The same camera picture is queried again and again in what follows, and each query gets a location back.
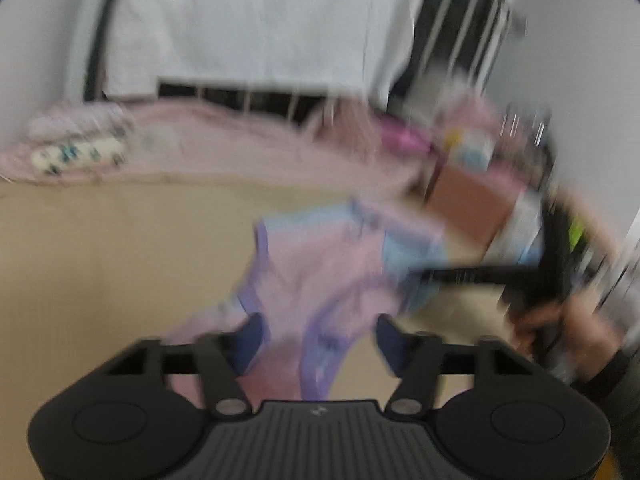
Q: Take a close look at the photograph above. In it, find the folded pink white cloth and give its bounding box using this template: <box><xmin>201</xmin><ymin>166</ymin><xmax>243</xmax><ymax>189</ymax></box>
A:
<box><xmin>27</xmin><ymin>102</ymin><xmax>134</xmax><ymax>142</ymax></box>

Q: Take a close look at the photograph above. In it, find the metal bed frame railing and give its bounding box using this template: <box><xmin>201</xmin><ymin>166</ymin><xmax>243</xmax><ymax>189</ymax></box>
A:
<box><xmin>157</xmin><ymin>0</ymin><xmax>518</xmax><ymax>122</ymax></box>

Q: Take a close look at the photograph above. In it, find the magenta pink box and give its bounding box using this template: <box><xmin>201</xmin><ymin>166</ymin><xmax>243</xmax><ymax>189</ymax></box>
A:
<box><xmin>378</xmin><ymin>115</ymin><xmax>432</xmax><ymax>156</ymax></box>

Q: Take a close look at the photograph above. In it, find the white hanging sheet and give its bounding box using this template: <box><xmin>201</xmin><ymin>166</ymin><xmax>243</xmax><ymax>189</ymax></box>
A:
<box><xmin>104</xmin><ymin>0</ymin><xmax>422</xmax><ymax>102</ymax></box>

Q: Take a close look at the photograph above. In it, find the folded cream green-patterned cloth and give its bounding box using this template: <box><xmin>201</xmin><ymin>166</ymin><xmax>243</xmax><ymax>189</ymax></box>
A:
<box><xmin>29</xmin><ymin>134</ymin><xmax>129</xmax><ymax>176</ymax></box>

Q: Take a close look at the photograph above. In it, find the pink purple blue garment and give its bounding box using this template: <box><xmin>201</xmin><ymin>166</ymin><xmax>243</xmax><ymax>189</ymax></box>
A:
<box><xmin>165</xmin><ymin>200</ymin><xmax>447</xmax><ymax>405</ymax></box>

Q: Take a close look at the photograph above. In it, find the brown cardboard box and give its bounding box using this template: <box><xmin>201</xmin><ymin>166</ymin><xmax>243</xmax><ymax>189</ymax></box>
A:
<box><xmin>425</xmin><ymin>164</ymin><xmax>525</xmax><ymax>249</ymax></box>

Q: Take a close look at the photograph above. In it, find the pink blanket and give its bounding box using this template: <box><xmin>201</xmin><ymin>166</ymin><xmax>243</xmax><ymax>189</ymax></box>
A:
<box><xmin>1</xmin><ymin>100</ymin><xmax>421</xmax><ymax>197</ymax></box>

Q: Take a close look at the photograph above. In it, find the yellow white plush item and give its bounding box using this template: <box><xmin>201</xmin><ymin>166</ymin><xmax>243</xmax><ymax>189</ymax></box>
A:
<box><xmin>444</xmin><ymin>128</ymin><xmax>496</xmax><ymax>172</ymax></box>

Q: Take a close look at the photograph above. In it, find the pink hanging garment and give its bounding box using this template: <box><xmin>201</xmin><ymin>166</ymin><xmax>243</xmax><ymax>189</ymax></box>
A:
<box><xmin>303</xmin><ymin>98</ymin><xmax>383</xmax><ymax>164</ymax></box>

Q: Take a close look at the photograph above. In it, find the person's right hand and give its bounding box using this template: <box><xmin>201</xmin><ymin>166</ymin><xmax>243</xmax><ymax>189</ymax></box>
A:
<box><xmin>508</xmin><ymin>290</ymin><xmax>623</xmax><ymax>382</ymax></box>

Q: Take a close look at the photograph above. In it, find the neon yellow green item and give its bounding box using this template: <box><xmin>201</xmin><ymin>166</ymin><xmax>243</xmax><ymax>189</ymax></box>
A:
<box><xmin>568</xmin><ymin>217</ymin><xmax>586</xmax><ymax>252</ymax></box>

